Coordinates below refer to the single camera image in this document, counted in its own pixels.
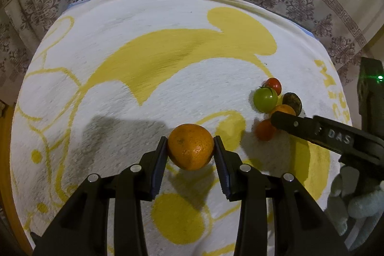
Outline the person's right hand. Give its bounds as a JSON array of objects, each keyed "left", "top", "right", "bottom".
[{"left": 326, "top": 165, "right": 384, "bottom": 249}]

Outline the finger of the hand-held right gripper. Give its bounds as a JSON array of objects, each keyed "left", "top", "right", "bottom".
[{"left": 271, "top": 111, "right": 319, "bottom": 141}]

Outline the round orange mandarin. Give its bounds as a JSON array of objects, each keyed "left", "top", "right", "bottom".
[{"left": 270, "top": 104, "right": 297, "bottom": 117}]

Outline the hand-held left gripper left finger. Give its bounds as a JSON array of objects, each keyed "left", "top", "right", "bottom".
[{"left": 30, "top": 136, "right": 168, "bottom": 256}]

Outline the white yellow printed towel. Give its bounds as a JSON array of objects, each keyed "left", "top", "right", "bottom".
[{"left": 10, "top": 0, "right": 353, "bottom": 256}]

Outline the dimpled dark orange mandarin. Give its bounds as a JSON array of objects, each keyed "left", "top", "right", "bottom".
[{"left": 167, "top": 123, "right": 215, "bottom": 171}]

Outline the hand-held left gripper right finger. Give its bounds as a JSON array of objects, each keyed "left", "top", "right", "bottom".
[{"left": 214, "top": 135, "right": 350, "bottom": 256}]

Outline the red cherry tomato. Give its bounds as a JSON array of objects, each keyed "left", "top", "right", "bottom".
[{"left": 255, "top": 119, "right": 278, "bottom": 142}]

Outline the green tomato with stem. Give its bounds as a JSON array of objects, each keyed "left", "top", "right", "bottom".
[{"left": 253, "top": 86, "right": 278, "bottom": 113}]

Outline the dark brown wrinkled fruit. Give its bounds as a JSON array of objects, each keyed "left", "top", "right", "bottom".
[{"left": 282, "top": 92, "right": 303, "bottom": 116}]

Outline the small red tomato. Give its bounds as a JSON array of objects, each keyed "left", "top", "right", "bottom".
[{"left": 264, "top": 77, "right": 282, "bottom": 95}]

